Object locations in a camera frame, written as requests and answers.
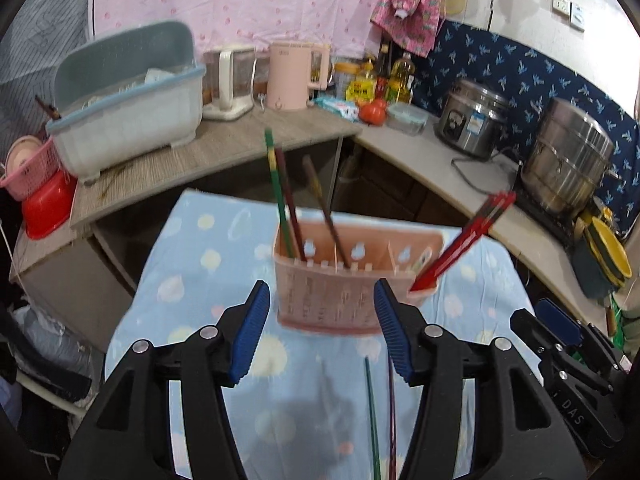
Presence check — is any cooking oil bottle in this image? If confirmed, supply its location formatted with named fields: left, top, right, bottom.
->
left=387, top=52, right=416, bottom=105

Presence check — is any bundle of dark chopsticks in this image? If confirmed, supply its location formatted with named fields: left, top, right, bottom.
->
left=33, top=94, right=64, bottom=121

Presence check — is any steel rice cooker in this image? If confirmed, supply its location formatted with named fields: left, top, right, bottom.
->
left=433, top=77, right=511, bottom=161

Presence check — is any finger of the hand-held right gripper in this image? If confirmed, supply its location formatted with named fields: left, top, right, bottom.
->
left=509, top=308, right=614, bottom=397
left=533, top=297, right=622, bottom=372

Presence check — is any brown twig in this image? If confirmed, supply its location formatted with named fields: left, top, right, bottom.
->
left=97, top=162, right=134, bottom=201

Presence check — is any clear plastic food container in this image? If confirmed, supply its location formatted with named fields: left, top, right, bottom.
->
left=385, top=102, right=430, bottom=136

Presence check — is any pink floral garment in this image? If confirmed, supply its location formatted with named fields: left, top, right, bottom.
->
left=369, top=0, right=447, bottom=59

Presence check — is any black induction cooker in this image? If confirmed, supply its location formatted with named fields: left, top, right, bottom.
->
left=512, top=187, right=584, bottom=249

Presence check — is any stack of yellow green bowls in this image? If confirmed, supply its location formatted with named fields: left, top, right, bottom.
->
left=572, top=204, right=634, bottom=302

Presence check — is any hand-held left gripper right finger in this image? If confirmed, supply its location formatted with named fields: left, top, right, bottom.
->
left=373, top=278, right=587, bottom=480

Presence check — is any grey wood-grain cabinet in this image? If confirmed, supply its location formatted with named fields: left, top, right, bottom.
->
left=9, top=104, right=364, bottom=357

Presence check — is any pink dotted curtain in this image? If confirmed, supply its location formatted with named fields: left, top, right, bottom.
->
left=89, top=0, right=402, bottom=61

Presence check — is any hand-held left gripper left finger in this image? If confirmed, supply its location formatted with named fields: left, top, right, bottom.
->
left=59, top=280, right=271, bottom=480

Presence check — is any red round fruit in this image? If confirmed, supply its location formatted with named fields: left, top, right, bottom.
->
left=358, top=98, right=390, bottom=126

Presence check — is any wet wipes pack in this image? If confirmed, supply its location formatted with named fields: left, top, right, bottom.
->
left=313, top=95, right=361, bottom=121

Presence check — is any pink electric kettle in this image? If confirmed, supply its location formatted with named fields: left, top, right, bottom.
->
left=264, top=40, right=332, bottom=112

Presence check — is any blue printed blanket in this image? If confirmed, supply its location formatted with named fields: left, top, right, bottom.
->
left=103, top=188, right=544, bottom=480

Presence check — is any steel steamer pot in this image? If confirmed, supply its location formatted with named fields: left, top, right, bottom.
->
left=519, top=97, right=624, bottom=219

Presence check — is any grey striped cloth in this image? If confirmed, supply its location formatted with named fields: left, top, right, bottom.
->
left=0, top=0, right=97, bottom=157

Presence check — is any red plastic basin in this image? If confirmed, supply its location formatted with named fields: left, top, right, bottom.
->
left=20, top=169, right=79, bottom=241

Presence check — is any pink plastic utensil holder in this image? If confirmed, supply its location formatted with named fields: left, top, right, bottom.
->
left=272, top=222, right=445, bottom=337

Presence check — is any brown chopstick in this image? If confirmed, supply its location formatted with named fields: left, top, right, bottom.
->
left=302, top=155, right=351, bottom=269

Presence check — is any black power cable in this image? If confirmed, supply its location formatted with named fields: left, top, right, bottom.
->
left=451, top=147, right=524, bottom=196

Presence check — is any pink plastic basket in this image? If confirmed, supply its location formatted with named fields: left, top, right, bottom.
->
left=0, top=134, right=66, bottom=202

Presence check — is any tin canister with yellow lid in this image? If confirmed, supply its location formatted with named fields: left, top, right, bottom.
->
left=332, top=59, right=362, bottom=102

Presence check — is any navy patterned cloth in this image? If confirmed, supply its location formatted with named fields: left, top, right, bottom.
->
left=412, top=19, right=640, bottom=234

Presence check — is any grey plastic bag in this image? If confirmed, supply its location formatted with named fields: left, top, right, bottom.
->
left=9, top=304, right=97, bottom=392

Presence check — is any dark red chopstick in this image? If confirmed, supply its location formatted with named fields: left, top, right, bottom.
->
left=387, top=354, right=401, bottom=480
left=273, top=147, right=306, bottom=262

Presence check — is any green yellow striped chopstick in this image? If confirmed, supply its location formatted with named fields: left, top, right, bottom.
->
left=263, top=128, right=294, bottom=262

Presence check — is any yellow seasoning packet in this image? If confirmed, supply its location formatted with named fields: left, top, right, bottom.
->
left=345, top=60, right=377, bottom=104

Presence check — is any blue grey dish drainer box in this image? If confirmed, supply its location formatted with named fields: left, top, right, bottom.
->
left=45, top=20, right=207, bottom=185

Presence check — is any glass kettle with white base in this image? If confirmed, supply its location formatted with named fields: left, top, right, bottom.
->
left=202, top=44, right=257, bottom=121

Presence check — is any beige corner counter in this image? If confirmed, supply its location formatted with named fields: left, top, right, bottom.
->
left=349, top=119, right=597, bottom=322

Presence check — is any dark sauce bottle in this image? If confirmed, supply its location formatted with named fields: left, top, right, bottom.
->
left=374, top=42, right=392, bottom=101

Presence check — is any pink bowl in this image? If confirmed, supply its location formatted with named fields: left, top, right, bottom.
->
left=4, top=135, right=45, bottom=174

